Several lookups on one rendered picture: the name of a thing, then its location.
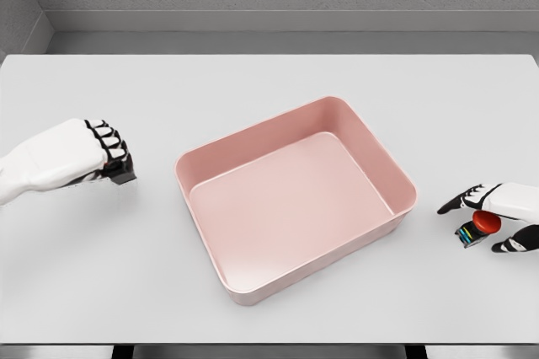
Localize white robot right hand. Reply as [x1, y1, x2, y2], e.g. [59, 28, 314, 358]
[436, 182, 539, 255]

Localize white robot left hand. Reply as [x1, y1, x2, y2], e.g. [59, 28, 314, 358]
[24, 118, 134, 193]

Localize red button industrial switch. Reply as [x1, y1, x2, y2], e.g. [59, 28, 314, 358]
[454, 210, 503, 249]

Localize pink rectangular plastic basket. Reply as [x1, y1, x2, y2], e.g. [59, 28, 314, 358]
[173, 95, 419, 307]

